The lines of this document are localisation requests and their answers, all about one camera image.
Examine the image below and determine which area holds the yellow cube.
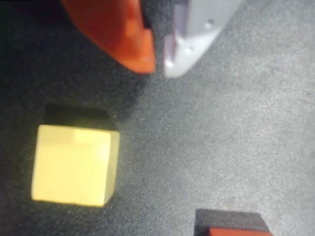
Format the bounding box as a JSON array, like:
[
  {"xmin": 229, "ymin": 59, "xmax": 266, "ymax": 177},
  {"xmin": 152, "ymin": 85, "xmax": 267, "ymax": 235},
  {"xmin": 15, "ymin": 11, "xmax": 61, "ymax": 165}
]
[{"xmin": 31, "ymin": 124, "xmax": 121, "ymax": 207}]

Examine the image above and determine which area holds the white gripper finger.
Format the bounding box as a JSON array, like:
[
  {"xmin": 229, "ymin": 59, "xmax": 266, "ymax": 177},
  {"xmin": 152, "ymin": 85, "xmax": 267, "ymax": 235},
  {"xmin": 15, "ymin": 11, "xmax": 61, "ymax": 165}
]
[{"xmin": 163, "ymin": 0, "xmax": 244, "ymax": 79}]

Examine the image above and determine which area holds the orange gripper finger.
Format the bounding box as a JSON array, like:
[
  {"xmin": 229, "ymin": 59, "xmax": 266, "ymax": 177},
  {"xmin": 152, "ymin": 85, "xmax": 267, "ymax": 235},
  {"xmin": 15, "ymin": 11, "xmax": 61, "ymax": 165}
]
[{"xmin": 60, "ymin": 0, "xmax": 156, "ymax": 74}]

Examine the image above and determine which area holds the red cube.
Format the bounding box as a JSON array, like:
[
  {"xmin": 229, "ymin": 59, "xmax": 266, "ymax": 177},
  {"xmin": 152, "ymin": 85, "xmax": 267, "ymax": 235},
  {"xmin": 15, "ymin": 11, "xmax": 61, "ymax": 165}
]
[{"xmin": 206, "ymin": 227, "xmax": 271, "ymax": 236}]

